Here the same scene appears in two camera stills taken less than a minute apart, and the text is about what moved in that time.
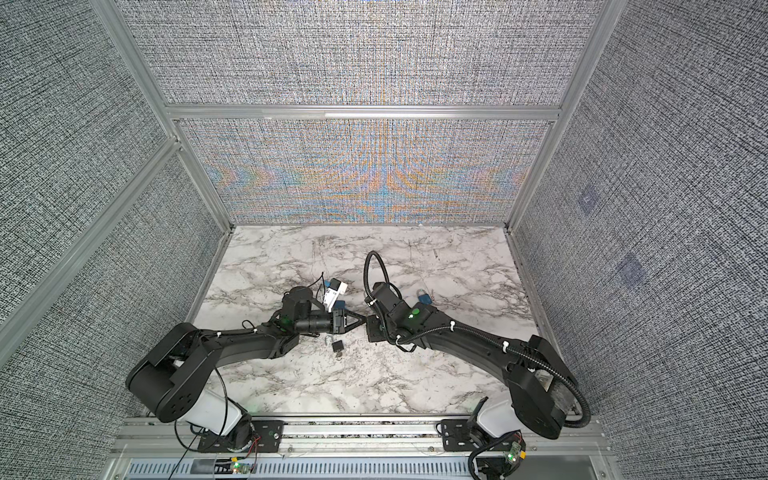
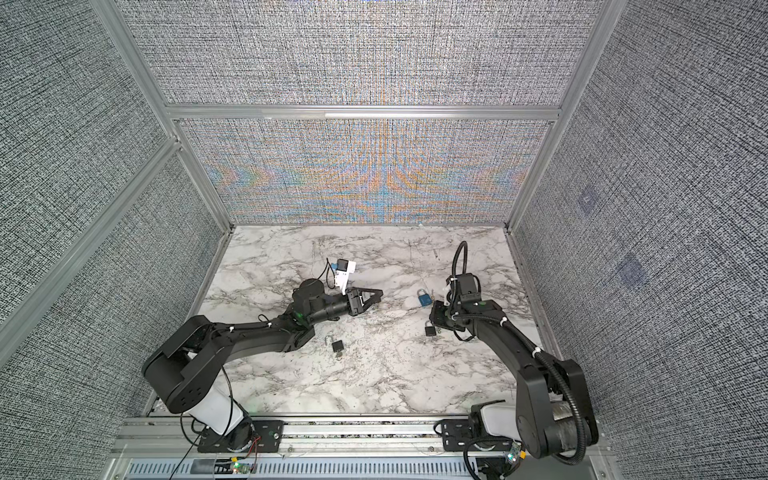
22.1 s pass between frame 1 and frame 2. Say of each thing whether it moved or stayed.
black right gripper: moved
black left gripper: moved
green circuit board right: stayed
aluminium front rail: stayed
